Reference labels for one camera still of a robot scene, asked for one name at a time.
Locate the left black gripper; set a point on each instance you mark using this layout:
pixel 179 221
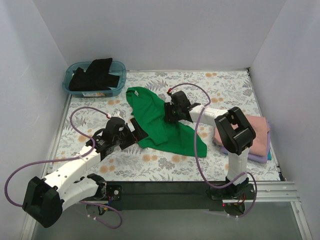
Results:
pixel 132 135

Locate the floral table mat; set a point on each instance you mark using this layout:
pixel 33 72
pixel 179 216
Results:
pixel 84 116

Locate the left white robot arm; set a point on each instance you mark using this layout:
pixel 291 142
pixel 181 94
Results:
pixel 46 198

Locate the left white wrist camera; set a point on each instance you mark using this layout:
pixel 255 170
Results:
pixel 118 114

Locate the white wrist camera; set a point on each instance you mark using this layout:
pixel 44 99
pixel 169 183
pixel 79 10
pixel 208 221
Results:
pixel 170 94
pixel 118 114

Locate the folded lilac t shirt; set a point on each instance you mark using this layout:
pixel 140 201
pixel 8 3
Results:
pixel 259 159

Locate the aluminium frame rail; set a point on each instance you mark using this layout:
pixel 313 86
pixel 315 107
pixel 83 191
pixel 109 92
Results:
pixel 275 215

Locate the folded pink t shirt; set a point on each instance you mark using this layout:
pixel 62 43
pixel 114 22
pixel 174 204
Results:
pixel 261 128

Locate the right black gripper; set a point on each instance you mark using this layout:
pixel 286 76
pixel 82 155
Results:
pixel 169 113

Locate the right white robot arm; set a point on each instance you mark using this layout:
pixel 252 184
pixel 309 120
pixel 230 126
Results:
pixel 237 136

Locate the green t shirt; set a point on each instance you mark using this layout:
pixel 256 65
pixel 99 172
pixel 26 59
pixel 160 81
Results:
pixel 149 111

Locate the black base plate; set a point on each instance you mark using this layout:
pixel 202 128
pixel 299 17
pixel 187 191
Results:
pixel 174 195

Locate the teal plastic bin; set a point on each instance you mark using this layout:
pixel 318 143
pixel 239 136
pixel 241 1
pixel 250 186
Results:
pixel 117 68

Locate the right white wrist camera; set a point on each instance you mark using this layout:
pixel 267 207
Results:
pixel 170 94

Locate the black t shirt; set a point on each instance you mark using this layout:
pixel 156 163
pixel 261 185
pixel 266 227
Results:
pixel 95 78

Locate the folded teal t shirt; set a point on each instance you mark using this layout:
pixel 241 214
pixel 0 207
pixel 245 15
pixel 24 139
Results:
pixel 269 156

